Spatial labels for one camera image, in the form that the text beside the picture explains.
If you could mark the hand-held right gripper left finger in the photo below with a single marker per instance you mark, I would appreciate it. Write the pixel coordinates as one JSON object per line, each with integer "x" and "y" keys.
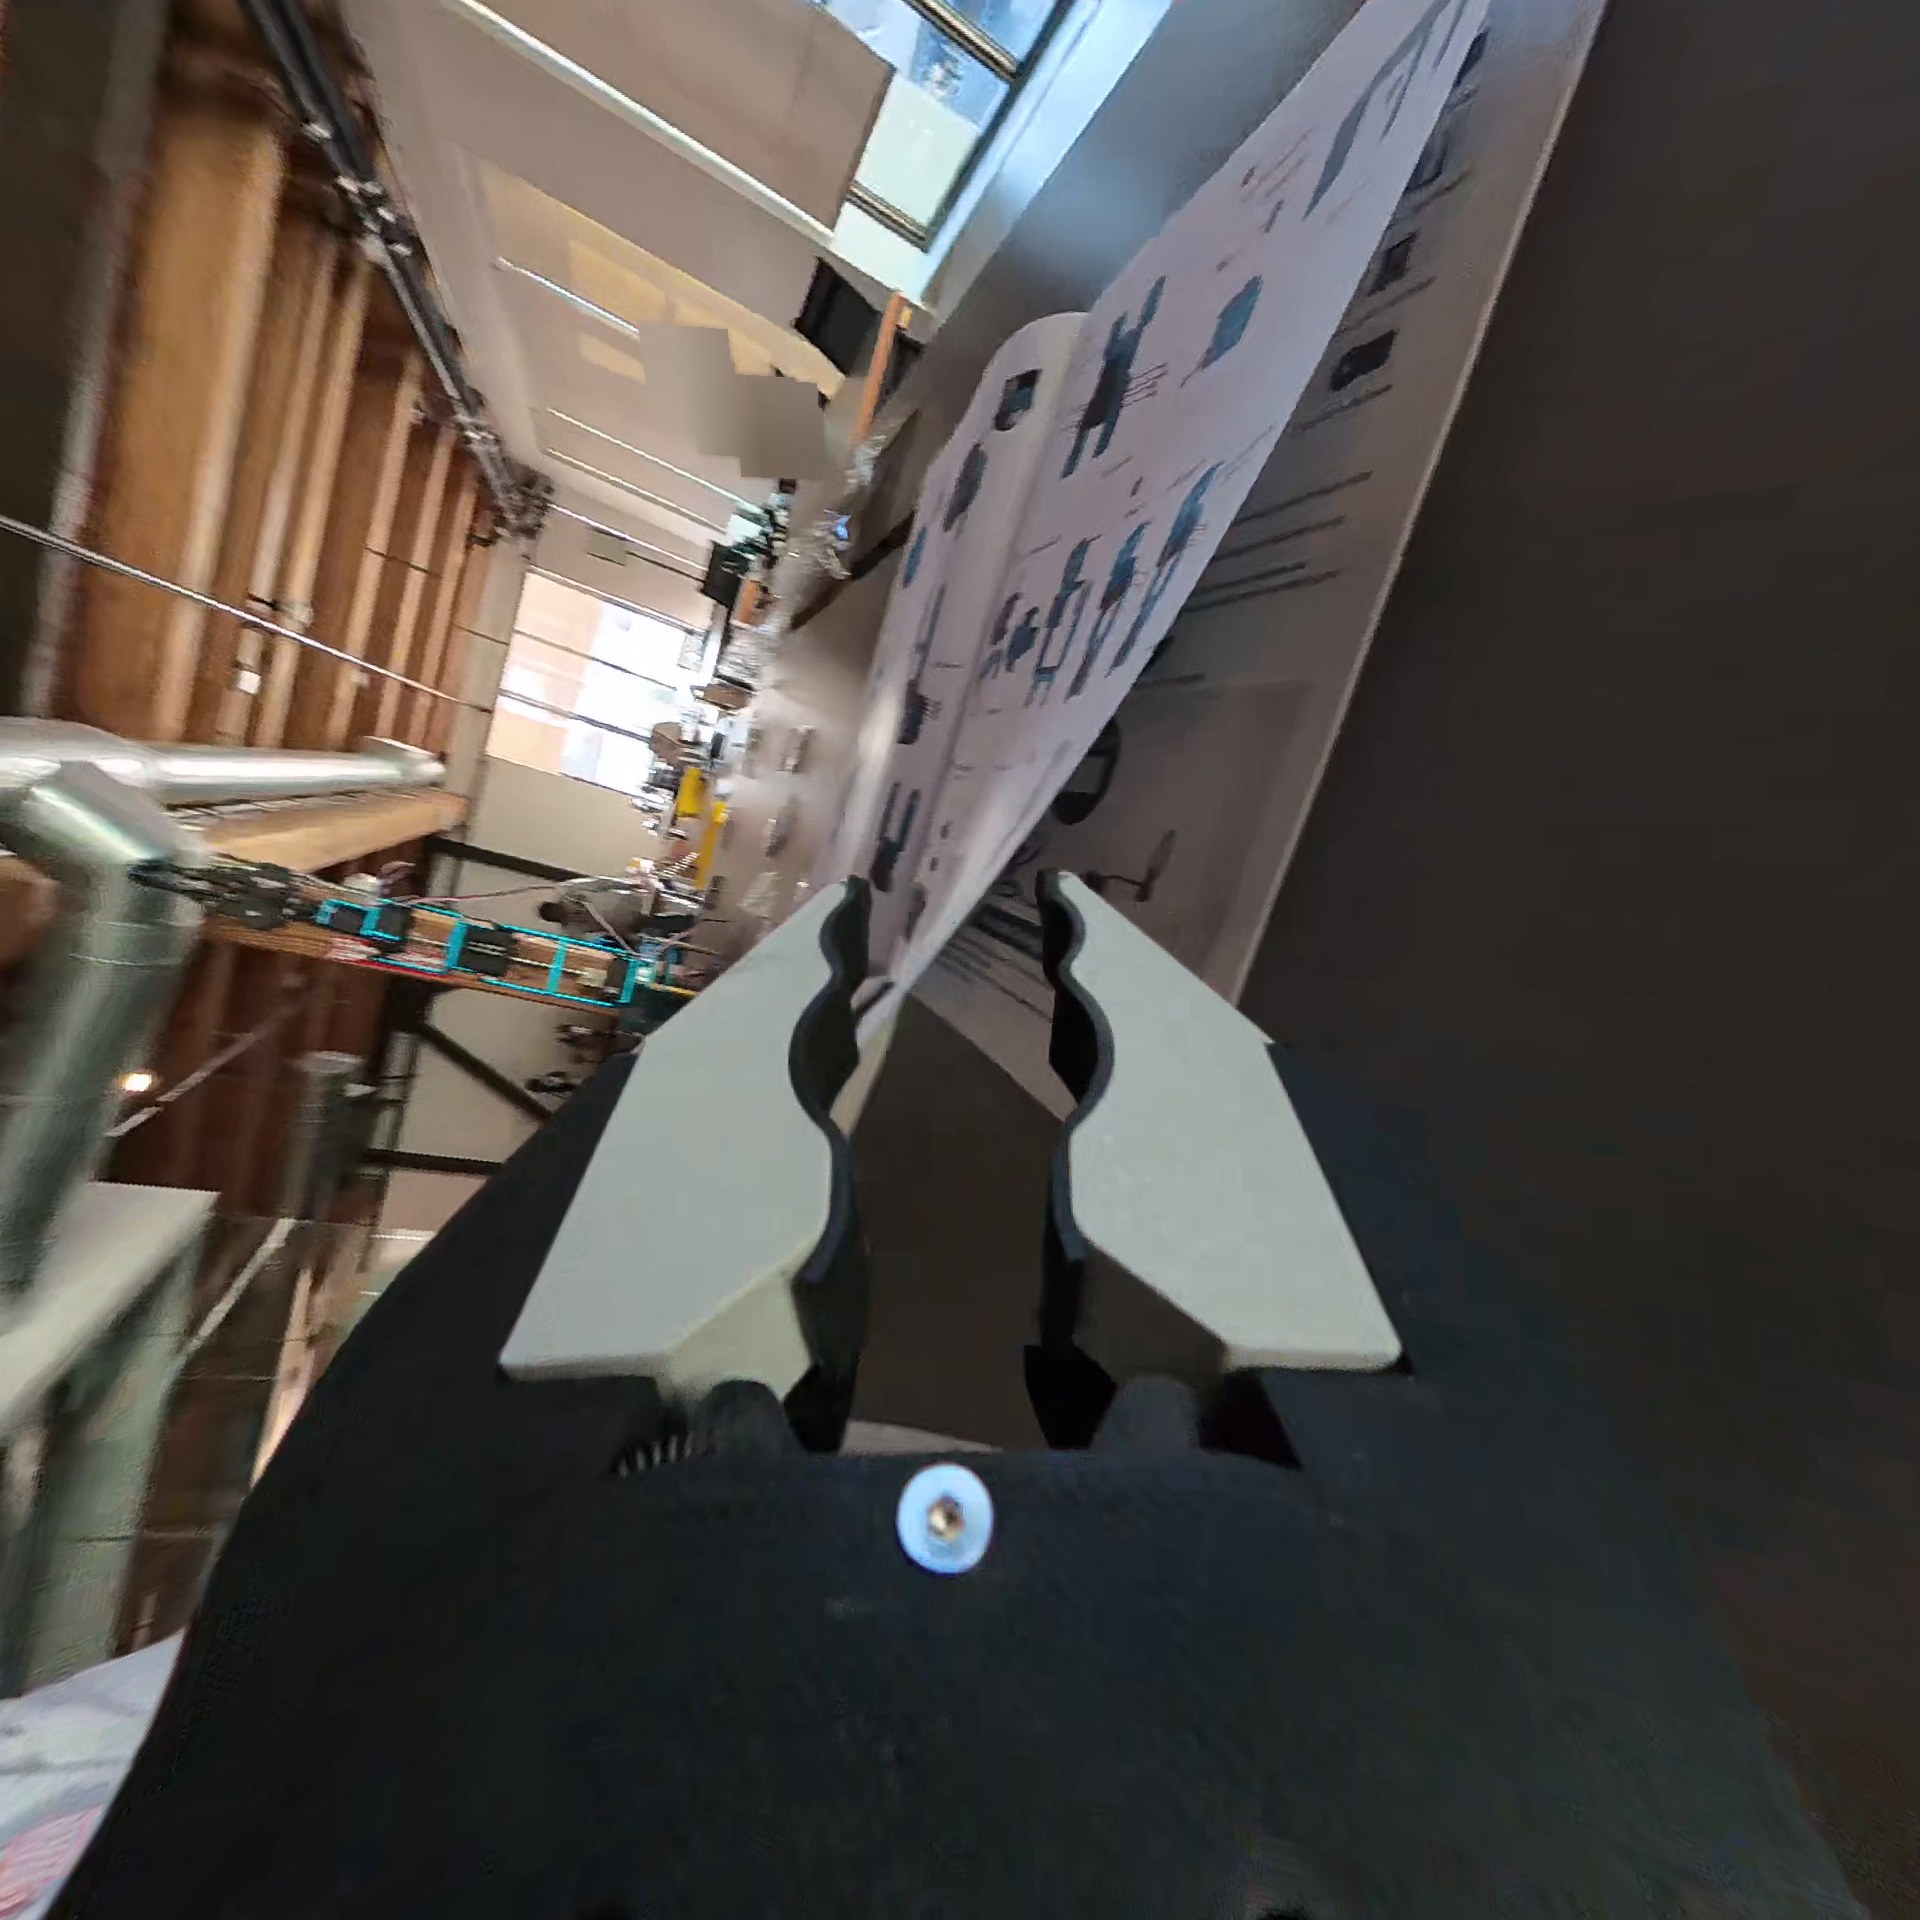
{"x": 674, "y": 1200}

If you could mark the dark desk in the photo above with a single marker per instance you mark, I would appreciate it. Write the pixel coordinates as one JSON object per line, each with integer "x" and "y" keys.
{"x": 1651, "y": 599}

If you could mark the multi-pane window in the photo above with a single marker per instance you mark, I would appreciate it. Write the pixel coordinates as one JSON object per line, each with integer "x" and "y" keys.
{"x": 598, "y": 675}

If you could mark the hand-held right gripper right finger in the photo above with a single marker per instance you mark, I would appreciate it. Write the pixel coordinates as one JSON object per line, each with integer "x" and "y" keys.
{"x": 1229, "y": 1200}

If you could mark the blue toy robot arm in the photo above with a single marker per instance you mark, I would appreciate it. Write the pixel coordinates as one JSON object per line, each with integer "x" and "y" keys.
{"x": 368, "y": 918}

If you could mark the silver metal duct pipe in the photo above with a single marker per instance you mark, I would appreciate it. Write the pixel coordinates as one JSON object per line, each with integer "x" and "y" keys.
{"x": 89, "y": 975}

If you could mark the instruction manual booklet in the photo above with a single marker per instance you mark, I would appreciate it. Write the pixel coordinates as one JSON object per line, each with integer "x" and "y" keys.
{"x": 1049, "y": 495}

